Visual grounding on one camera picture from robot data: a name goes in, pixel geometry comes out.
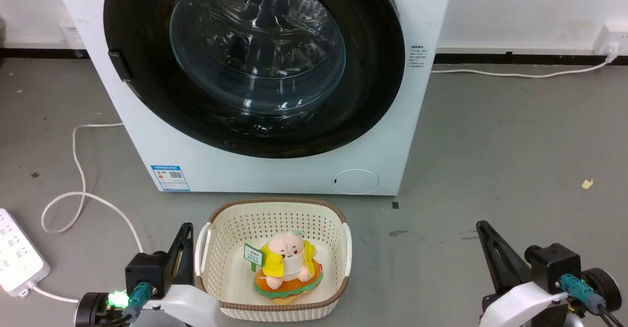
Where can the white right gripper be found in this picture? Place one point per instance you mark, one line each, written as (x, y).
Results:
(525, 307)

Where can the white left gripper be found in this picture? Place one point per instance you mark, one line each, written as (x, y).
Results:
(189, 307)

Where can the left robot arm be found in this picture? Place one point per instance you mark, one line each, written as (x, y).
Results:
(93, 310)

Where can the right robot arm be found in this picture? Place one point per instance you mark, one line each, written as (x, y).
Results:
(608, 285)

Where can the white front-load washing machine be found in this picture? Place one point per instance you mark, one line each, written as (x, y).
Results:
(274, 176)

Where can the black round glass washer door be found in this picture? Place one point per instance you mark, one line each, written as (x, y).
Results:
(375, 76)

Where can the cream plastic laundry basket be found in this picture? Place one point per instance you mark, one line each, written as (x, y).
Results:
(230, 229)

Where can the blue energy label sticker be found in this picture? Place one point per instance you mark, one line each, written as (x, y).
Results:
(170, 177)

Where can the pink plush doll yellow jacket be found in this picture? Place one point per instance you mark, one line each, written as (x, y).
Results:
(287, 263)

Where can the small yellow paper scrap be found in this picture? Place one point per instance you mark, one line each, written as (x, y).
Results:
(588, 184)

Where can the white power strip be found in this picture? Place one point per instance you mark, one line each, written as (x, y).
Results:
(17, 256)

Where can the round white filter cover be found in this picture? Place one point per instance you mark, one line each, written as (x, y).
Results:
(355, 181)

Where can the small printed text label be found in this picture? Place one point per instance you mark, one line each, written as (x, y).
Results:
(420, 57)

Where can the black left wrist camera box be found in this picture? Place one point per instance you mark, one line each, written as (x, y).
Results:
(144, 270)

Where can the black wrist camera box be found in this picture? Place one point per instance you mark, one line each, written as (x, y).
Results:
(144, 270)
(552, 263)

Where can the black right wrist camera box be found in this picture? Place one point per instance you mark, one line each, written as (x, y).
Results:
(552, 263)

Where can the white wall outlet box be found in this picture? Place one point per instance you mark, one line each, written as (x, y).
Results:
(71, 32)

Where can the white wall socket with plug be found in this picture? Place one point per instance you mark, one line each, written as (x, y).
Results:
(611, 35)

